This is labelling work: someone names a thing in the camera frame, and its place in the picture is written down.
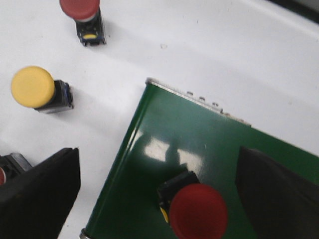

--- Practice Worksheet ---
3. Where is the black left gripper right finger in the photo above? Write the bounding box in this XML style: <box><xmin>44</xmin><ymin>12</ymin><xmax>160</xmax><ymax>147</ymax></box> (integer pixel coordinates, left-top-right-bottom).
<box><xmin>235</xmin><ymin>147</ymin><xmax>319</xmax><ymax>239</ymax></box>

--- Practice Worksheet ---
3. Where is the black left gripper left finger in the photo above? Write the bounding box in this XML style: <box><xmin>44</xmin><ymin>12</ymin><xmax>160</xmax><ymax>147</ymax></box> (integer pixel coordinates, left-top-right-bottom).
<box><xmin>0</xmin><ymin>148</ymin><xmax>81</xmax><ymax>239</ymax></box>

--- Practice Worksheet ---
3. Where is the red mushroom button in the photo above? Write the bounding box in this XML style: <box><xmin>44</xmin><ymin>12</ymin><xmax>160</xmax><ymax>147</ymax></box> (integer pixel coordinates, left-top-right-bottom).
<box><xmin>157</xmin><ymin>171</ymin><xmax>228</xmax><ymax>239</ymax></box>
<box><xmin>0</xmin><ymin>152</ymin><xmax>32</xmax><ymax>186</ymax></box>
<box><xmin>59</xmin><ymin>0</ymin><xmax>106</xmax><ymax>46</ymax></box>

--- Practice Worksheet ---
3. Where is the yellow mushroom push button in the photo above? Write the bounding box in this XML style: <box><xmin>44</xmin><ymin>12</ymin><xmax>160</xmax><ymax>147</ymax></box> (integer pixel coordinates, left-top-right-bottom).
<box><xmin>10</xmin><ymin>66</ymin><xmax>73</xmax><ymax>114</ymax></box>

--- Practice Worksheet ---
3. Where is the green conveyor belt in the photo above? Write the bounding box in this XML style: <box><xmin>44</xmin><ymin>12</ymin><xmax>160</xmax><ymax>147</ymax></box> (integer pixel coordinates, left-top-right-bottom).
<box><xmin>80</xmin><ymin>78</ymin><xmax>319</xmax><ymax>239</ymax></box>

